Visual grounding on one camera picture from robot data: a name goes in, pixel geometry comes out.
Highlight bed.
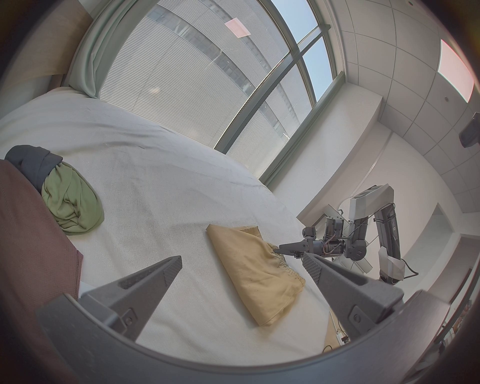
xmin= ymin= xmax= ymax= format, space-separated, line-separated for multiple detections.
xmin=0 ymin=0 xmax=347 ymax=366

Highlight black garment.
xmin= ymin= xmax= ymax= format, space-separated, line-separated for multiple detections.
xmin=5 ymin=145 xmax=64 ymax=194

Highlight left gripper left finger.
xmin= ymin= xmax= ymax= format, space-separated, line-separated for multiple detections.
xmin=79 ymin=255 xmax=183 ymax=343

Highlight grey-green curtain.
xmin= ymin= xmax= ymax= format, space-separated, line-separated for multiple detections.
xmin=65 ymin=0 xmax=158 ymax=99

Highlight ceiling light panel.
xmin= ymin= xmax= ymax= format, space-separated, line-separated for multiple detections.
xmin=437 ymin=39 xmax=475 ymax=103

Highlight brown garment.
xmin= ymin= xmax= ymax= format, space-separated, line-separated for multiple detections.
xmin=0 ymin=158 xmax=84 ymax=376

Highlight window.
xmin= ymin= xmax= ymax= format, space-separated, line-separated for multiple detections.
xmin=95 ymin=0 xmax=346 ymax=186

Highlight green garment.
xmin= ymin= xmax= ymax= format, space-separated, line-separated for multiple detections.
xmin=41 ymin=162 xmax=106 ymax=236

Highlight tan shorts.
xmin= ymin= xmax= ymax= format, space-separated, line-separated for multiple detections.
xmin=206 ymin=224 xmax=306 ymax=327

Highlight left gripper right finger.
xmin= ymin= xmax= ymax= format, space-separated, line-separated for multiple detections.
xmin=302 ymin=252 xmax=405 ymax=343

